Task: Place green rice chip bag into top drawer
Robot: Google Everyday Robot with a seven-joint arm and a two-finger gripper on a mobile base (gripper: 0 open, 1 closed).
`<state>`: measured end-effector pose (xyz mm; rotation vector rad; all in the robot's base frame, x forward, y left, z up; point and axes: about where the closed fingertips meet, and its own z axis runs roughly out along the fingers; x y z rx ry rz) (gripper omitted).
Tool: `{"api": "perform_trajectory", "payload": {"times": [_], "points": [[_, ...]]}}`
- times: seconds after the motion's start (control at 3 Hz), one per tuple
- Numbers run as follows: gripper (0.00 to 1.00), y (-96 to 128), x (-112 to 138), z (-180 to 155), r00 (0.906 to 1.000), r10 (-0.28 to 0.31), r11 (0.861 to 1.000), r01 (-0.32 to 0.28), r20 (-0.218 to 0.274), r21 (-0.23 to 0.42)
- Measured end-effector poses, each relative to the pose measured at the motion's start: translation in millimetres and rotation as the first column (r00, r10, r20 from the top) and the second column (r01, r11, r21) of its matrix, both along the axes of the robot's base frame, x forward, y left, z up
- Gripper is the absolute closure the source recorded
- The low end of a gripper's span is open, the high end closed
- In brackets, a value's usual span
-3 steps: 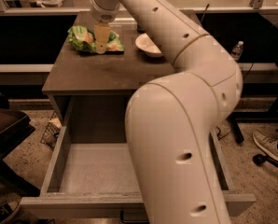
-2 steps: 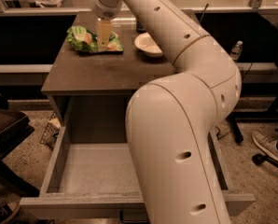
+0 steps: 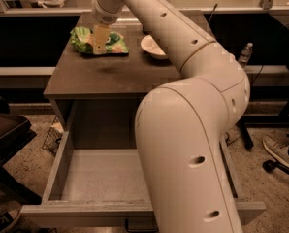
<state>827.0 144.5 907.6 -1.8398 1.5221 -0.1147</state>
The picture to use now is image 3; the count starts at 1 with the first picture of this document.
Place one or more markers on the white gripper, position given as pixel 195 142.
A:
pixel 103 15

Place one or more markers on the green rice chip bag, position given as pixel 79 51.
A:
pixel 82 39

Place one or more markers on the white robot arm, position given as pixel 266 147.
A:
pixel 179 125

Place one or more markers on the grey drawer cabinet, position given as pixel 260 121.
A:
pixel 78 76

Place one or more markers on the open grey top drawer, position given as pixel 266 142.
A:
pixel 97 177

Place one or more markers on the white paper bowl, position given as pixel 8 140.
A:
pixel 150 46

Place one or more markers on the black office chair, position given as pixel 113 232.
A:
pixel 15 134

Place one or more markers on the clear plastic water bottle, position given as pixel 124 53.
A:
pixel 245 55

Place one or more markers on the black table leg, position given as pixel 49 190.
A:
pixel 248 143

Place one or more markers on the black chair caster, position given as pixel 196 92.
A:
pixel 270 165

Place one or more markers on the black white sneaker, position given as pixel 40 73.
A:
pixel 8 220

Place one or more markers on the grey sneaker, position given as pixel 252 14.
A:
pixel 277 150

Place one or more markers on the wire mesh basket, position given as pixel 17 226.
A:
pixel 54 137

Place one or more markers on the black drawer handle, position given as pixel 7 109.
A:
pixel 140 226

